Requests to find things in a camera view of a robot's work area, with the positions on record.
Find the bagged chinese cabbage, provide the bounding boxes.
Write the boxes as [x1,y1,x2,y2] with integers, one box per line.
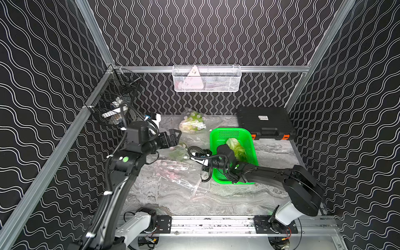
[177,107,223,134]
[166,142,191,161]

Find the green plastic basket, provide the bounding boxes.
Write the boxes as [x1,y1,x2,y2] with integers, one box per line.
[209,128,258,165]

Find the zip-top bag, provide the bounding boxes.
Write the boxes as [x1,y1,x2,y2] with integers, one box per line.
[152,160,210,200]

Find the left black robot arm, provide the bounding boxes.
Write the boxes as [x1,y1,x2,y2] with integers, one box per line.
[68,102,182,250]

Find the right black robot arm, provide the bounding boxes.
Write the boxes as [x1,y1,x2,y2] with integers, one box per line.
[187,144,323,233]

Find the white items in black basket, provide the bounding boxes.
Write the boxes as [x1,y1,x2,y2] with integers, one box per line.
[101,97,128,125]

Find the black tool case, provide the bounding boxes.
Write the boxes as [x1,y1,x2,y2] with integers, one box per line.
[236,107,297,140]

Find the pink triangle card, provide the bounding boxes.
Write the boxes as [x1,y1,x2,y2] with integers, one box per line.
[182,66,204,90]

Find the white wire wall basket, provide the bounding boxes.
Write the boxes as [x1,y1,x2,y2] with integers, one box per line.
[172,65,242,92]

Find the black wire wall basket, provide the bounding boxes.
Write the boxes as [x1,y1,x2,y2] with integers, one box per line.
[89,68,143,128]

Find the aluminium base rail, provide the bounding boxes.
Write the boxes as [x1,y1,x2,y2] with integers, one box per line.
[87,214,340,236]

